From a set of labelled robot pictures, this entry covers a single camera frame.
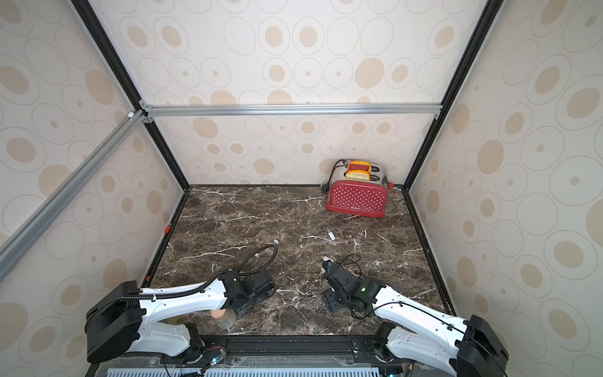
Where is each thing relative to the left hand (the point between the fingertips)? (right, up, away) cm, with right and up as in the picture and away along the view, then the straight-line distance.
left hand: (267, 299), depth 82 cm
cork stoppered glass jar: (-11, -2, -9) cm, 15 cm away
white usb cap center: (+1, +18, +17) cm, 25 cm away
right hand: (+23, +1, -2) cm, 23 cm away
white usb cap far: (+25, +20, +19) cm, 37 cm away
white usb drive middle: (+22, +12, +12) cm, 27 cm away
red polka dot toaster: (+36, +41, +15) cm, 56 cm away
